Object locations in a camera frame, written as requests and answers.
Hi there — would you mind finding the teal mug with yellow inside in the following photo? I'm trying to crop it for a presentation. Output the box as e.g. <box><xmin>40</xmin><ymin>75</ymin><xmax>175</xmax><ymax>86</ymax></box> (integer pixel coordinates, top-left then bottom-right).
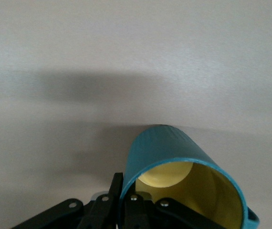
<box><xmin>119</xmin><ymin>124</ymin><xmax>260</xmax><ymax>229</ymax></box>

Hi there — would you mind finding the brown table cover mat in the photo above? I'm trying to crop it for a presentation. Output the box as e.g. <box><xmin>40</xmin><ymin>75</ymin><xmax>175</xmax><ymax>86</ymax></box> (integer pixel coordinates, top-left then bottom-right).
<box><xmin>0</xmin><ymin>0</ymin><xmax>272</xmax><ymax>229</ymax></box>

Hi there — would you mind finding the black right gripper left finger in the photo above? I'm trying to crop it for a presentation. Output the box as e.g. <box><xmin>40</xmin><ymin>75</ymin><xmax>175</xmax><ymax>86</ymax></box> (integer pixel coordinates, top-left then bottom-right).
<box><xmin>11</xmin><ymin>172</ymin><xmax>125</xmax><ymax>229</ymax></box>

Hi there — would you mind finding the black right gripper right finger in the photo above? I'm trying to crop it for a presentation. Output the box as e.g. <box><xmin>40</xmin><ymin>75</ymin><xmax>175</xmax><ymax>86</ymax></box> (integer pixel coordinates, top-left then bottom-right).
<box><xmin>123</xmin><ymin>193</ymin><xmax>222</xmax><ymax>229</ymax></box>

